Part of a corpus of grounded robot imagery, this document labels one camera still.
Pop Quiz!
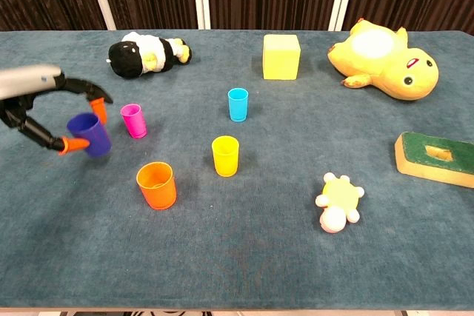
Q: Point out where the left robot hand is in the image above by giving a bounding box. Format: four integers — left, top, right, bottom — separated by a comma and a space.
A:
0, 64, 114, 156

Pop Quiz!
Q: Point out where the dark blue plastic cup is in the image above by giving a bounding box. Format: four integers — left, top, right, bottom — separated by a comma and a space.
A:
67, 112, 113, 158

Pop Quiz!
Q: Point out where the pink plastic cup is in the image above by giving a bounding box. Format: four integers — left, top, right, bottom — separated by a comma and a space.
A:
120, 103, 148, 139

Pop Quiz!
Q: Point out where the light blue plastic cup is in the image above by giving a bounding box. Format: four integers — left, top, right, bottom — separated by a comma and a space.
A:
227, 87, 250, 123

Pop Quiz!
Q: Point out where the yellow plastic cup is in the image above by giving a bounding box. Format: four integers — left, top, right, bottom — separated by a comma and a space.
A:
211, 135, 241, 178

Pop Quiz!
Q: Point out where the black white penguin plush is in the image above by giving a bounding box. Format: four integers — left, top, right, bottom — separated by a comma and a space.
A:
107, 31, 193, 80

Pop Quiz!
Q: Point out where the orange plastic cup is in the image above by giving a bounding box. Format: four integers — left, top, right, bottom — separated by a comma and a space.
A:
136, 161, 178, 211

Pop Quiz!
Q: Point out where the yellow foam cube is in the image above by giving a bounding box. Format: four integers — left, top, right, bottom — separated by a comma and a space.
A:
262, 33, 301, 81

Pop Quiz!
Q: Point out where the teal table cloth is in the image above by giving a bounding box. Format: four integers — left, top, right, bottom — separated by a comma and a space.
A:
0, 29, 474, 312

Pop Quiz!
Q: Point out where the small yellow turtle toy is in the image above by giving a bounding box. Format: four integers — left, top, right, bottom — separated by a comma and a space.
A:
315, 172, 365, 234

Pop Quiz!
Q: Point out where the yellow duck plush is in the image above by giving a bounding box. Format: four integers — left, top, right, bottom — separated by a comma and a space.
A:
327, 18, 440, 101

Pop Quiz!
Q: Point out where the green wooden block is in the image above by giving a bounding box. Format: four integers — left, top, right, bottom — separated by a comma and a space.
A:
394, 131, 474, 189

